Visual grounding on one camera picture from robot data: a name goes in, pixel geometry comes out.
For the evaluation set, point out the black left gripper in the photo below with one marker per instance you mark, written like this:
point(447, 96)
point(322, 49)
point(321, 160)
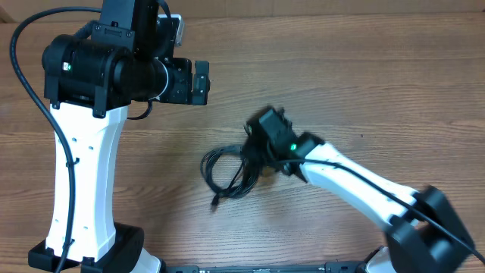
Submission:
point(182, 92)

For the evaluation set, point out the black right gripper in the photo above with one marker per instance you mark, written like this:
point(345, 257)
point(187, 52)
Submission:
point(251, 149)

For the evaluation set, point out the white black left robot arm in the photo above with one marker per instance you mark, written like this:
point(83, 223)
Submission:
point(91, 77)

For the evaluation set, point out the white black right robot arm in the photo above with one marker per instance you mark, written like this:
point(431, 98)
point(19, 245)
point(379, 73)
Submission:
point(423, 231)

